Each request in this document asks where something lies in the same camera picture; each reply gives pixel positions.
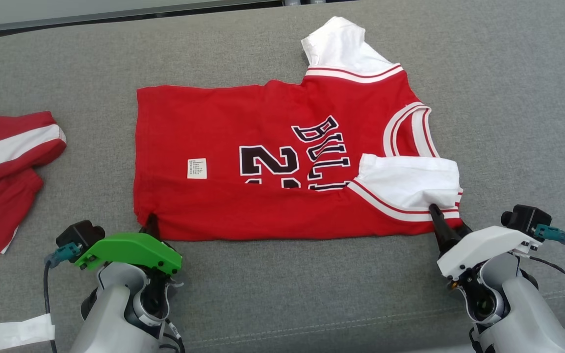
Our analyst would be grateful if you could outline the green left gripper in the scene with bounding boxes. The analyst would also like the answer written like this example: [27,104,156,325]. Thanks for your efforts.
[74,214,183,275]

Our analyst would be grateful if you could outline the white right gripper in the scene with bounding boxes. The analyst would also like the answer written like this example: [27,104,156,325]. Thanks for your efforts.
[429,203,543,281]

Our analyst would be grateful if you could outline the red basketball jersey white sleeves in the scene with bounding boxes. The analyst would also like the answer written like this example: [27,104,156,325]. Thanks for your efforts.
[133,16,463,242]

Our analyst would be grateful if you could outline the grey fabric sofa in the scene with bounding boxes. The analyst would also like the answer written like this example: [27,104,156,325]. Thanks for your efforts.
[0,0,565,353]

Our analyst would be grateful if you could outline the right cable teal connector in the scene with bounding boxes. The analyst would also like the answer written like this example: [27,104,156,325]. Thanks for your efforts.
[533,224,565,284]

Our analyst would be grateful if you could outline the white tape on left cable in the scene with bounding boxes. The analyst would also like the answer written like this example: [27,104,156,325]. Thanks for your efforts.
[0,314,55,353]

